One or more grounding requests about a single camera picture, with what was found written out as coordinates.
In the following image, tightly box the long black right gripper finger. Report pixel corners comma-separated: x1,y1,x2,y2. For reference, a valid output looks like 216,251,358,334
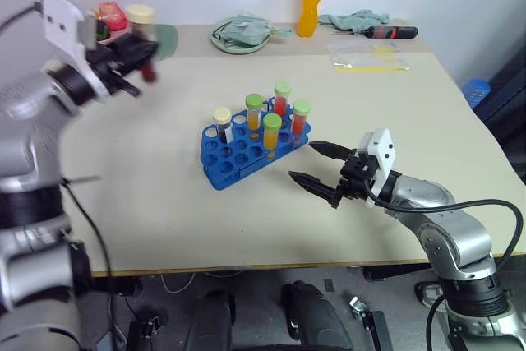
308,141,353,161
288,170,344,209

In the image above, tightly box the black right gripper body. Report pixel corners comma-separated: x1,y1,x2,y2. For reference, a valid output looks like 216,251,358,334
337,148,381,202

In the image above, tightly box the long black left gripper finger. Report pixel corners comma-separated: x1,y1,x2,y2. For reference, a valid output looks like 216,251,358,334
111,32,161,72
107,72,143,99

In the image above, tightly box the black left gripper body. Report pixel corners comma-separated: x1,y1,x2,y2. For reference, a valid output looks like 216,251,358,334
84,40,129,85

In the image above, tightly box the cream cap red test tube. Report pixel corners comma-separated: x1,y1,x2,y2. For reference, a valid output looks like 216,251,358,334
124,4,160,84

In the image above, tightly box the green cap red test tube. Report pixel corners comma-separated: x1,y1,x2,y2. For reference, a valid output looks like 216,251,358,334
290,98,312,136
274,80,293,118

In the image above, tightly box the green cap orange test tube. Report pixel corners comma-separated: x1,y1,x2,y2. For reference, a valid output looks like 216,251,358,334
244,92,265,131
262,113,284,151

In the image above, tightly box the blue test tube rack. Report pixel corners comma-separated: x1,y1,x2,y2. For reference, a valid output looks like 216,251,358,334
201,95,311,192

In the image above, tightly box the cream cap dark test tube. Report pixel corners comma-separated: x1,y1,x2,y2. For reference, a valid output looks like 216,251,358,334
212,107,234,145

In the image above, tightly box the pink bowl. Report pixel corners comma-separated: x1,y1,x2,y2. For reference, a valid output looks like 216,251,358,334
90,7,135,46

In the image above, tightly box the translucent green lid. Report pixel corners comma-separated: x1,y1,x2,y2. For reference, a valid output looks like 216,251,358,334
150,23,180,61

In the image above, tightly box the red toy fruit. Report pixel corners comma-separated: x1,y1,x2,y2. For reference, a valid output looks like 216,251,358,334
97,1,127,32

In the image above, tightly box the clear plastic bag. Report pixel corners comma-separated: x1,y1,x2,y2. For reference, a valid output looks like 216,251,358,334
326,39,413,73

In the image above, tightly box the pale green plate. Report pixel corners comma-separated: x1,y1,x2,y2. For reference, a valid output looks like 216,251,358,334
210,15,273,55

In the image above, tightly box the green fabric pouch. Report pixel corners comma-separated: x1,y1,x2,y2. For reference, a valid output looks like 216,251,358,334
216,15,293,47

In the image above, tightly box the black red screwdriver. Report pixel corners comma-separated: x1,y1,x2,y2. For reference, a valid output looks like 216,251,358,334
353,25,419,40

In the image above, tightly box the crumpled green cloth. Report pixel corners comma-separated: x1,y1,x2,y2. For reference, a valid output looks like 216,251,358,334
317,9,392,34

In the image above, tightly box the dark rounded shape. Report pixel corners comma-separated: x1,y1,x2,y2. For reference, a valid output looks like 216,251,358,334
183,288,238,351
280,279,355,351

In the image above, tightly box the blue bottle cap object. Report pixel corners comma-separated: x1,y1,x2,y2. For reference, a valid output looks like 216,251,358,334
463,77,492,110

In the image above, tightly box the dark chair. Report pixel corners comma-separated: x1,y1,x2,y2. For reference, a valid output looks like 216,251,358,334
472,43,526,188

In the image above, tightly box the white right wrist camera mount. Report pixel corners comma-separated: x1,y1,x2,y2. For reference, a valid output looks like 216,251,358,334
355,127,399,210

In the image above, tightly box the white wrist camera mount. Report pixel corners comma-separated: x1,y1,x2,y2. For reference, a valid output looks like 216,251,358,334
355,127,399,210
37,0,112,100

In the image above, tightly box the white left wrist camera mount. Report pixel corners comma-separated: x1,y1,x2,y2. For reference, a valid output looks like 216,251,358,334
37,0,112,100

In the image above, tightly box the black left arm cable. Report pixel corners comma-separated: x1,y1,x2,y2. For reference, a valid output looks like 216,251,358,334
0,2,44,36

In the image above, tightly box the metal caster bracket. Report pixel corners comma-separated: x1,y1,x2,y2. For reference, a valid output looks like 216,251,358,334
348,294,392,351

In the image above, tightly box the thin black hanging cable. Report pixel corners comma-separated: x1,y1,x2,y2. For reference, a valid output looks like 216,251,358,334
61,178,117,280

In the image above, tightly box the thin white floor cable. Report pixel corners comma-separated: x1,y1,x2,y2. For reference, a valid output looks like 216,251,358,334
159,269,248,295

